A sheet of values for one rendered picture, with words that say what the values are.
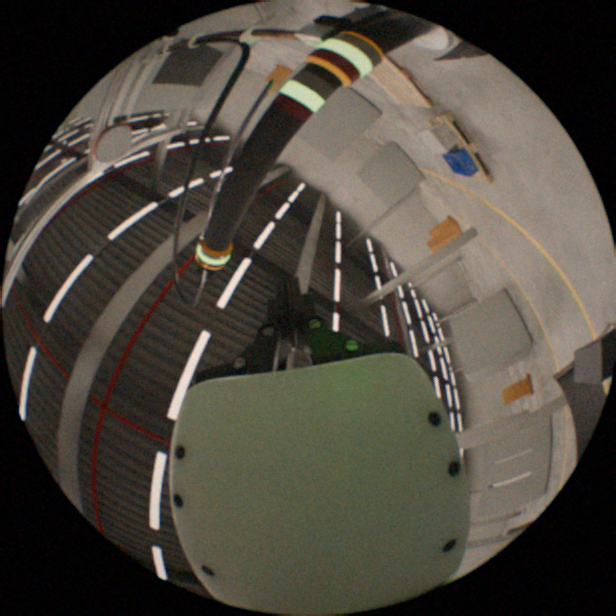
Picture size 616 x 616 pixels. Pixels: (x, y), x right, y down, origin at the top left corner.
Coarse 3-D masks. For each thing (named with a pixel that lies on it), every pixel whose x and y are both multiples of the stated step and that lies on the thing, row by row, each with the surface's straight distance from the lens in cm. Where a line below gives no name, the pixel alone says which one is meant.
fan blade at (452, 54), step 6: (462, 42) 60; (456, 48) 63; (462, 48) 66; (468, 48) 68; (474, 48) 73; (444, 54) 68; (450, 54) 70; (456, 54) 72; (462, 54) 74; (468, 54) 77; (480, 54) 82; (486, 54) 83; (438, 60) 77; (444, 60) 79
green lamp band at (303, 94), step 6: (288, 84) 17; (294, 84) 17; (282, 90) 17; (288, 90) 17; (294, 90) 16; (300, 90) 16; (306, 90) 16; (294, 96) 16; (300, 96) 16; (306, 96) 16; (312, 96) 16; (318, 96) 17; (306, 102) 16; (312, 102) 17; (318, 102) 17; (312, 108) 17
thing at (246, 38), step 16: (176, 48) 52; (240, 64) 25; (224, 96) 24; (208, 128) 25; (192, 160) 26; (192, 176) 27; (176, 224) 31; (176, 240) 33; (176, 256) 36; (176, 272) 40; (176, 288) 42; (192, 304) 38
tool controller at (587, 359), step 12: (612, 324) 84; (612, 336) 73; (588, 348) 78; (600, 348) 70; (612, 348) 73; (576, 360) 88; (588, 360) 78; (600, 360) 70; (612, 360) 73; (576, 372) 89; (588, 372) 78; (600, 372) 70; (612, 372) 74
